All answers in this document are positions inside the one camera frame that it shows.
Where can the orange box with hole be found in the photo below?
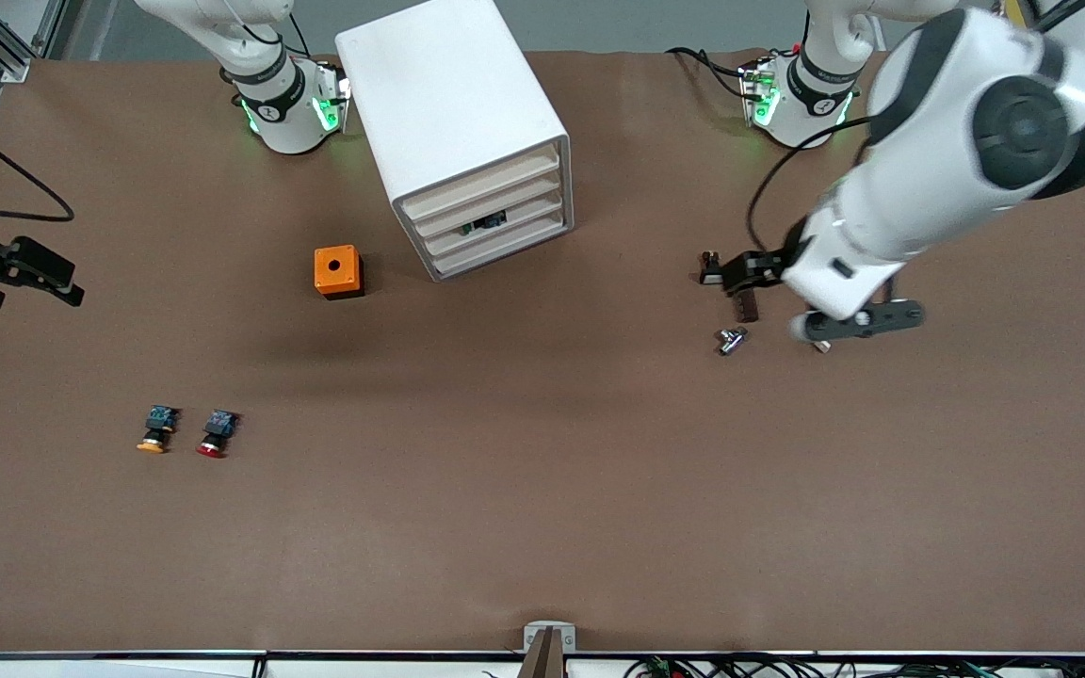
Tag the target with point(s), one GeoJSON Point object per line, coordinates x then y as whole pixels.
{"type": "Point", "coordinates": [335, 271]}

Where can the black push button switch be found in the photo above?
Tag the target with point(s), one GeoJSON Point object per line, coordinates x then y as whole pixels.
{"type": "Point", "coordinates": [487, 224]}

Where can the aluminium frame profile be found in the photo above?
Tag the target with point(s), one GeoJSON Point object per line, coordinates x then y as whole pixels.
{"type": "Point", "coordinates": [15, 66]}

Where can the grey metal clamp bracket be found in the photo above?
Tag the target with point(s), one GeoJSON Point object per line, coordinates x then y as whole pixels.
{"type": "Point", "coordinates": [549, 640]}

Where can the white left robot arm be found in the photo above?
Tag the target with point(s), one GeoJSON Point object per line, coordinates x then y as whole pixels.
{"type": "Point", "coordinates": [929, 188]}

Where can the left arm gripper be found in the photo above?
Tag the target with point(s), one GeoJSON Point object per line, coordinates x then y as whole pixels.
{"type": "Point", "coordinates": [772, 264]}

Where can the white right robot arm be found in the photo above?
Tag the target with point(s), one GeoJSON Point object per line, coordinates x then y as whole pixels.
{"type": "Point", "coordinates": [283, 104]}

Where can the yellow push button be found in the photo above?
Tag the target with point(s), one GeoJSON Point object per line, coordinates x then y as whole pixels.
{"type": "Point", "coordinates": [158, 428]}

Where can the white table edge rail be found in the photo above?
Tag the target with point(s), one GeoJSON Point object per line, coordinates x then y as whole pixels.
{"type": "Point", "coordinates": [81, 669]}

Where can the black white rectangular switch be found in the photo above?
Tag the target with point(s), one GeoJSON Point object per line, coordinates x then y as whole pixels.
{"type": "Point", "coordinates": [711, 273]}

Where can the silver metal key switch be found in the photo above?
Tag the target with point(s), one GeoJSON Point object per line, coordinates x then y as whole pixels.
{"type": "Point", "coordinates": [731, 341]}

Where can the brown terminal block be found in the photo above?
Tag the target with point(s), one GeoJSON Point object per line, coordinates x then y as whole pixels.
{"type": "Point", "coordinates": [746, 307]}

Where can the brown table cover sheet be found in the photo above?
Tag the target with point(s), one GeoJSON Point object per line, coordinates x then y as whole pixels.
{"type": "Point", "coordinates": [542, 490]}

